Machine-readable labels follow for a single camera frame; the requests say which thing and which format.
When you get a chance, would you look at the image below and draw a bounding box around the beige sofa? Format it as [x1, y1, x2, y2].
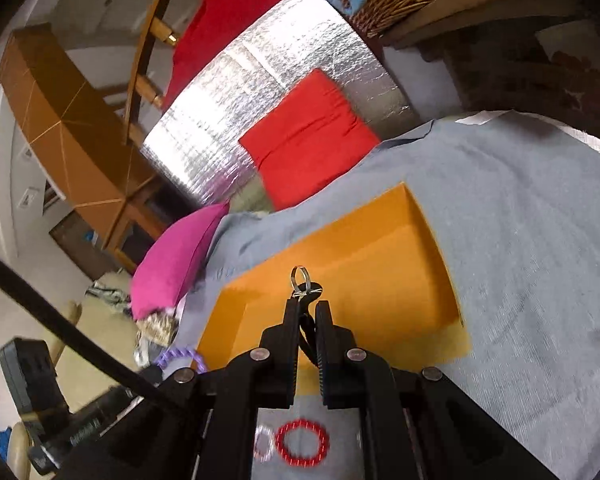
[6, 294, 137, 479]

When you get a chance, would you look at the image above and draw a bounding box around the grey bed blanket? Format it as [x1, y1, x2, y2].
[176, 112, 600, 479]

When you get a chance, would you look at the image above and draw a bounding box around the wooden cabinet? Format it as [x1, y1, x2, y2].
[0, 24, 166, 272]

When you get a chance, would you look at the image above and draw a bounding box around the wooden shelf table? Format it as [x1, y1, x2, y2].
[381, 0, 600, 139]

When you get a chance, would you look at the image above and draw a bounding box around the wooden chair frame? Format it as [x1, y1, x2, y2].
[122, 0, 181, 146]

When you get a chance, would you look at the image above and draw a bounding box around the large red cushion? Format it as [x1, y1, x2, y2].
[162, 0, 280, 110]

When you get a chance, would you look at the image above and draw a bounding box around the gold patterned pouch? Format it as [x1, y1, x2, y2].
[136, 311, 178, 347]

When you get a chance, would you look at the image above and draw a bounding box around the red bead bracelet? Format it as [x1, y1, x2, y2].
[274, 417, 332, 468]

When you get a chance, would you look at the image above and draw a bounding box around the magenta pillow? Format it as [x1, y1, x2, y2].
[130, 203, 230, 321]

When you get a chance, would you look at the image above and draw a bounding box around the silver foil insulation panel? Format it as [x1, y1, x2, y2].
[140, 0, 418, 206]

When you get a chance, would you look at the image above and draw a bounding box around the white pink bead bracelet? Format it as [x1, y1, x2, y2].
[252, 424, 278, 464]

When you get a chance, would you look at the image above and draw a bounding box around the silver ring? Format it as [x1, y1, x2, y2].
[288, 264, 324, 302]

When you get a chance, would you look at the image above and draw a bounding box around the orange cardboard box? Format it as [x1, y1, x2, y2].
[198, 184, 471, 372]

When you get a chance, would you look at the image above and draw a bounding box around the black cable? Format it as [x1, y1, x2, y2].
[0, 244, 176, 409]

